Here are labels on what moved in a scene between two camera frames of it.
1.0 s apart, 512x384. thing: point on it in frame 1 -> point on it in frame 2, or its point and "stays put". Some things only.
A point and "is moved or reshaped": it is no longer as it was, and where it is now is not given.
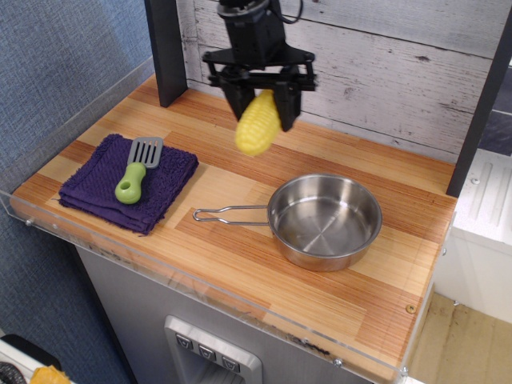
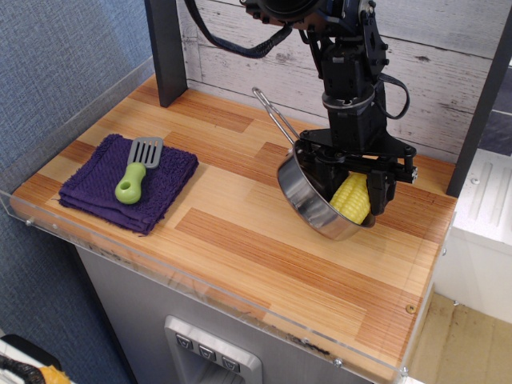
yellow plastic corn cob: (258, 127) -> (352, 197)
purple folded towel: (91, 186) stays put
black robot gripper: (259, 54) -> (358, 137)
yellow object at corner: (49, 374) stays put
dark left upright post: (167, 48) stays put
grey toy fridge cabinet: (170, 336) stays put
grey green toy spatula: (145, 152) stays put
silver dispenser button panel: (201, 357) stays put
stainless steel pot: (321, 222) is moved or reshaped
